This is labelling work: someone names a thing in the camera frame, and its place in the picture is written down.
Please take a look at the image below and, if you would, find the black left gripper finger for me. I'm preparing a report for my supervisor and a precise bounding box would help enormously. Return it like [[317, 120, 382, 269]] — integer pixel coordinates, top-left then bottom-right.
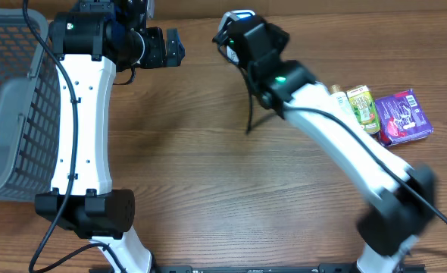
[[165, 49, 185, 67], [167, 28, 180, 49]]

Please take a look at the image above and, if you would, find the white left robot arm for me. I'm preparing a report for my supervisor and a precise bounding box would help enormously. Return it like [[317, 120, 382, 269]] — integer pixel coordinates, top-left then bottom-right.
[[35, 0, 185, 273]]

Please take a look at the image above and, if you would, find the dark grey plastic basket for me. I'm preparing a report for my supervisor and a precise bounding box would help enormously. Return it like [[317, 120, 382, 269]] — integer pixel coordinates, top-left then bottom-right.
[[0, 8, 60, 202]]

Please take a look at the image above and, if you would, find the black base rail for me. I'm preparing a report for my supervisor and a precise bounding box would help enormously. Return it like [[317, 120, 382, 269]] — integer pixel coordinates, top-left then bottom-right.
[[157, 261, 427, 273]]

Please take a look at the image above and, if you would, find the white Pantene tube gold cap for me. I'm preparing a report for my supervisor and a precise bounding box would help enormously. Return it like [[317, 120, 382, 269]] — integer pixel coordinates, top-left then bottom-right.
[[330, 85, 358, 123]]

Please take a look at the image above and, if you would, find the white barcode scanner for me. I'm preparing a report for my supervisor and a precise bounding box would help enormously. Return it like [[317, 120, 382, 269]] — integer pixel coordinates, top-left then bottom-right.
[[218, 9, 255, 64]]

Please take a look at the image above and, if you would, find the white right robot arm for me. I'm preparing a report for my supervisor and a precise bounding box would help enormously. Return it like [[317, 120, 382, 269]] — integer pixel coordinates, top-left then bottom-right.
[[212, 10, 436, 272]]

